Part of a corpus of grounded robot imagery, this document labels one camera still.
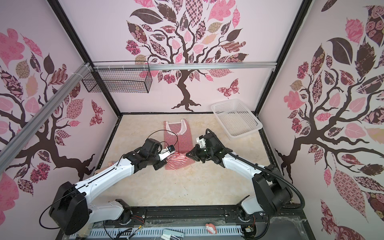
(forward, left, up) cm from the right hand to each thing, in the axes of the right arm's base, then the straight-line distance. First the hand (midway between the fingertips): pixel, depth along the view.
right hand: (185, 153), depth 80 cm
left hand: (0, +13, -6) cm, 15 cm away
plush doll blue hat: (0, +47, -10) cm, 48 cm away
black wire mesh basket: (+46, +43, +20) cm, 66 cm away
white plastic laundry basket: (+37, -38, -14) cm, 55 cm away
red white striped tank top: (+23, +7, -13) cm, 28 cm away
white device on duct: (-35, +6, -13) cm, 38 cm away
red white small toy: (-33, -12, -10) cm, 36 cm away
